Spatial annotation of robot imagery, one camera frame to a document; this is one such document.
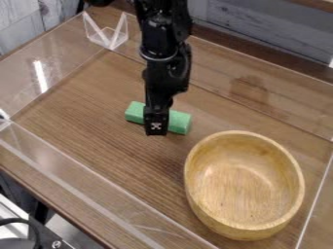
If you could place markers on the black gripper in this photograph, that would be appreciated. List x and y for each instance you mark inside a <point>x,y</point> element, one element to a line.
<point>165,79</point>

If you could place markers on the green rectangular block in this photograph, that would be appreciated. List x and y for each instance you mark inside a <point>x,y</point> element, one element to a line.
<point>179,120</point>

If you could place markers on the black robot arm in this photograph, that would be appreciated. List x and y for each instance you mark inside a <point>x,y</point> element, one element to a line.
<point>164,24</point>

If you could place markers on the light wooden bowl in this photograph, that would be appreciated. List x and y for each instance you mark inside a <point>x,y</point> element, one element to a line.
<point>244,184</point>

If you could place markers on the clear acrylic tray wall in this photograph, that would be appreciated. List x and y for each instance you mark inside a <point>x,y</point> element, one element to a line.
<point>113,179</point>

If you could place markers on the clear acrylic corner bracket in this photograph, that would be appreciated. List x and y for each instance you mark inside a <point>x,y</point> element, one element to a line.
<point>107,37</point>

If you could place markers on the black metal bracket with screw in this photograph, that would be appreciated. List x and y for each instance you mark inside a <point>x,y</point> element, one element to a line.
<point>50,241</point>

